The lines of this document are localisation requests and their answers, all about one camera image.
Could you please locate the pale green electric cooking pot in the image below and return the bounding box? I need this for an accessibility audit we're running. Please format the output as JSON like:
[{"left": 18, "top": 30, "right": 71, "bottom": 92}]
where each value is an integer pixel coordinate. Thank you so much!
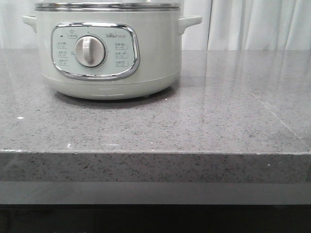
[{"left": 22, "top": 7, "right": 202, "bottom": 100}]

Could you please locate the white pleated curtain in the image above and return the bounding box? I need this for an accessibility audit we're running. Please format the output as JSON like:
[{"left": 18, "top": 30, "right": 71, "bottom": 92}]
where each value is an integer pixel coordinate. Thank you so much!
[{"left": 0, "top": 0, "right": 311, "bottom": 50}]

